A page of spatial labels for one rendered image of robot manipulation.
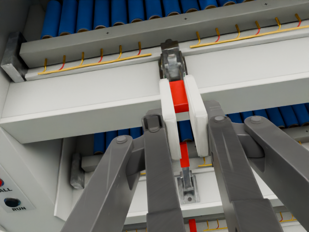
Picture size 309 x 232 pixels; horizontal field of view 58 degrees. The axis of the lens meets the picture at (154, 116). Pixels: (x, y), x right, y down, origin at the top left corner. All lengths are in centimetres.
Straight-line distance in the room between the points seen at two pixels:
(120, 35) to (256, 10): 14
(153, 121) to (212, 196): 28
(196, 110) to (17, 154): 23
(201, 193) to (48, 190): 21
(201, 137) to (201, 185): 27
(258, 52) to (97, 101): 17
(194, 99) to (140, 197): 28
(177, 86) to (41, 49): 16
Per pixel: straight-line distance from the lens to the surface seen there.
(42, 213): 44
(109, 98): 28
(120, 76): 29
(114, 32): 31
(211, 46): 30
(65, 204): 44
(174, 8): 33
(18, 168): 36
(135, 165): 16
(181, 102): 20
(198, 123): 16
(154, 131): 15
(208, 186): 43
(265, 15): 32
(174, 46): 27
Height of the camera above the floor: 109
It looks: 40 degrees down
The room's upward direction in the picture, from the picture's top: 11 degrees counter-clockwise
